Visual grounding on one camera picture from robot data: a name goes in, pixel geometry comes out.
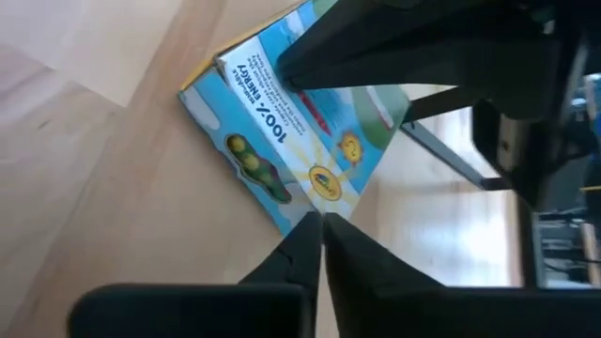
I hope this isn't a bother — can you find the green blue crayon box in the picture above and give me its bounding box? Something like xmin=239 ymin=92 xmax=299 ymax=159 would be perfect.
xmin=177 ymin=0 xmax=412 ymax=237

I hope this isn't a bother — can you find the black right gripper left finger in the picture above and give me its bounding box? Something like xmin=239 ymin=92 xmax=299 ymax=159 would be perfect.
xmin=68 ymin=210 xmax=325 ymax=338

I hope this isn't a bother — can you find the black perforated metal riser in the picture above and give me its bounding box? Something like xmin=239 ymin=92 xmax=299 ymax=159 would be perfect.
xmin=401 ymin=86 xmax=516 ymax=192

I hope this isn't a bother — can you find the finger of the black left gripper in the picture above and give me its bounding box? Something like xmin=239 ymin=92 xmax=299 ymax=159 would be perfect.
xmin=275 ymin=0 xmax=562 ymax=93

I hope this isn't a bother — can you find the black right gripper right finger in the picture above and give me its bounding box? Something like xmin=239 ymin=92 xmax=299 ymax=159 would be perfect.
xmin=323 ymin=212 xmax=601 ymax=338

